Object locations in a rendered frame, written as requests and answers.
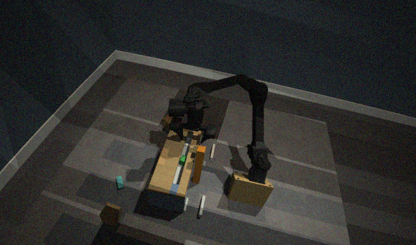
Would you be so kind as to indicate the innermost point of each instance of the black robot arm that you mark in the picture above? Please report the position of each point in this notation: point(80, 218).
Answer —
point(258, 94)

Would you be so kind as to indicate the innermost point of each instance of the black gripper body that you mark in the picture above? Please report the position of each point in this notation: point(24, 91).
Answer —
point(193, 125)

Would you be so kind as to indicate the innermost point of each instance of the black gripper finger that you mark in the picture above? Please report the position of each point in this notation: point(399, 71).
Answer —
point(180, 133)
point(204, 138)

